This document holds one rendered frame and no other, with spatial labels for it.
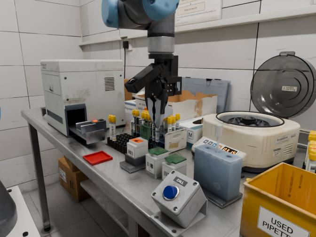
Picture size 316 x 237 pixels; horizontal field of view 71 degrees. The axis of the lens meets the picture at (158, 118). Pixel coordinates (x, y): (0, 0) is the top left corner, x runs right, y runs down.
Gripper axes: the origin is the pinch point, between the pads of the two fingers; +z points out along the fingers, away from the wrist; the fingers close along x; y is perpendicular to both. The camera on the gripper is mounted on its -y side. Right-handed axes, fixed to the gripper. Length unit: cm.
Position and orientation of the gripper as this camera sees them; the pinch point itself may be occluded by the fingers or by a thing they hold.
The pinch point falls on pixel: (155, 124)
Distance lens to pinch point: 66.2
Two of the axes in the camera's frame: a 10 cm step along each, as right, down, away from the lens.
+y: 7.8, -1.6, 6.1
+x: -6.3, -1.9, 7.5
